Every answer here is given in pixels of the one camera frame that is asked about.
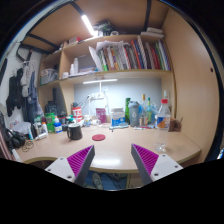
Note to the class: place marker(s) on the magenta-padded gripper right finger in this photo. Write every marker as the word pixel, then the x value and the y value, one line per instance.
pixel 146 159

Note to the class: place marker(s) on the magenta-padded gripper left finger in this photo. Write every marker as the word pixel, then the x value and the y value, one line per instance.
pixel 80 160

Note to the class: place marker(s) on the clear red-capped drink bottle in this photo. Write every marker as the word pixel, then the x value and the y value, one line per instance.
pixel 162 121

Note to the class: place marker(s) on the black mug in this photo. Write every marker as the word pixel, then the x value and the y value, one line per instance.
pixel 75 131

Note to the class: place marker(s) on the flat round red coaster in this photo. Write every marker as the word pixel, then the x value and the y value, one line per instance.
pixel 98 137

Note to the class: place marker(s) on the white bottle with blue label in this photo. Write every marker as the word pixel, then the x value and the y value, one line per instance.
pixel 58 126

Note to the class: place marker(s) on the light blue hairbrush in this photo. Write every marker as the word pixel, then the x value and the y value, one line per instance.
pixel 118 126

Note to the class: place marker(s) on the brown mug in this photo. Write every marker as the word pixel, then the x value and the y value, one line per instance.
pixel 174 126

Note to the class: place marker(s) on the red and white can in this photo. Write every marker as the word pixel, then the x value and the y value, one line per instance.
pixel 77 114

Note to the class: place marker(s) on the green-capped bottle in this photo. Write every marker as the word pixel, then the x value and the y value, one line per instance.
pixel 149 113

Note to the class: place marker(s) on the green plastic container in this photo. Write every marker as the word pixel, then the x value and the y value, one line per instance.
pixel 50 122

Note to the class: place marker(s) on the magenta pouch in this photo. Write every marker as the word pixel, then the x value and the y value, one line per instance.
pixel 101 115

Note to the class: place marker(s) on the white and blue carton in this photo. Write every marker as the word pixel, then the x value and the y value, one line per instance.
pixel 118 117

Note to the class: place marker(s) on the tall green bottle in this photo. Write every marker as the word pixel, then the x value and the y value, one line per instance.
pixel 127 110

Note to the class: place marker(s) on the clear glass bottle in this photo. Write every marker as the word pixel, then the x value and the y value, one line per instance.
pixel 165 95

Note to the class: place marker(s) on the black bag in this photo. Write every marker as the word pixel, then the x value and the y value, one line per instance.
pixel 13 138

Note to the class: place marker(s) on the white desk lamp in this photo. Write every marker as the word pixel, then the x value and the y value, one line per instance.
pixel 100 81

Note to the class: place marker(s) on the dark hanging clothes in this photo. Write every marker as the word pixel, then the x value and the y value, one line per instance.
pixel 15 91

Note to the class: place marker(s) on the wooden shelf unit with books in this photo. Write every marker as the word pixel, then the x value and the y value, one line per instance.
pixel 133 55

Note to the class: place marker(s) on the ceiling tube light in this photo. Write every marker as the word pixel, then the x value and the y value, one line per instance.
pixel 88 25

